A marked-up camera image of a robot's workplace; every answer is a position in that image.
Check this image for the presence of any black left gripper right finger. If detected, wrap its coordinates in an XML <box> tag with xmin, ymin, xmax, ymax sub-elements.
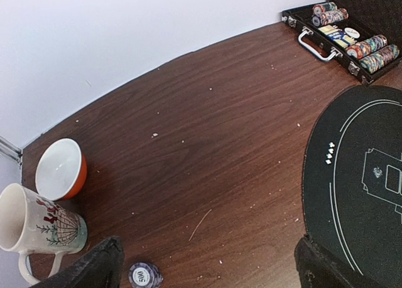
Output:
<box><xmin>294</xmin><ymin>236</ymin><xmax>380</xmax><ymax>288</ymax></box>

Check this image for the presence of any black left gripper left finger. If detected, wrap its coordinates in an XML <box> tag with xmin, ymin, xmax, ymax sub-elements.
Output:
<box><xmin>37</xmin><ymin>236</ymin><xmax>124</xmax><ymax>288</ymax></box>

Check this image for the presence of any purple poker chip stack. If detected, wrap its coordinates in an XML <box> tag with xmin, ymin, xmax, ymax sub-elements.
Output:
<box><xmin>128</xmin><ymin>262</ymin><xmax>163</xmax><ymax>288</ymax></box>

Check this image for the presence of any white floral ceramic mug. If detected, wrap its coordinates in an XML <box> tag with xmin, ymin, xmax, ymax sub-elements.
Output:
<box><xmin>1</xmin><ymin>183</ymin><xmax>88</xmax><ymax>285</ymax></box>

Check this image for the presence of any round black poker mat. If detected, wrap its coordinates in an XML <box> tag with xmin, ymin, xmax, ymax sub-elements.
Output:
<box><xmin>302</xmin><ymin>86</ymin><xmax>401</xmax><ymax>287</ymax></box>

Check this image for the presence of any orange white ceramic bowl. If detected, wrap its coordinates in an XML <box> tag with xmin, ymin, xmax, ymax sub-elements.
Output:
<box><xmin>35</xmin><ymin>138</ymin><xmax>87</xmax><ymax>201</ymax></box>

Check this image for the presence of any poker chip row in case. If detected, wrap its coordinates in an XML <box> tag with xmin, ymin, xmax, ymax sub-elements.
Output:
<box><xmin>312</xmin><ymin>2</ymin><xmax>338</xmax><ymax>16</ymax></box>
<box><xmin>312</xmin><ymin>8</ymin><xmax>349</xmax><ymax>27</ymax></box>
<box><xmin>359</xmin><ymin>45</ymin><xmax>399</xmax><ymax>74</ymax></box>
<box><xmin>346</xmin><ymin>35</ymin><xmax>388</xmax><ymax>60</ymax></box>

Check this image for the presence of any blue playing card box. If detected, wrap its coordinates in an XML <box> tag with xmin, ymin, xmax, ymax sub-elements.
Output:
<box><xmin>318</xmin><ymin>25</ymin><xmax>356</xmax><ymax>48</ymax></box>

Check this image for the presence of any white dealer button in case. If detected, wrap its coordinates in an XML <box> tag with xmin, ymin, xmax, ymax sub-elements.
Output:
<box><xmin>344</xmin><ymin>27</ymin><xmax>361</xmax><ymax>39</ymax></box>

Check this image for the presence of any black poker chip case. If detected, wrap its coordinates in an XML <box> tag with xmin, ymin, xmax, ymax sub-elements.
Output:
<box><xmin>281</xmin><ymin>0</ymin><xmax>401</xmax><ymax>84</ymax></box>

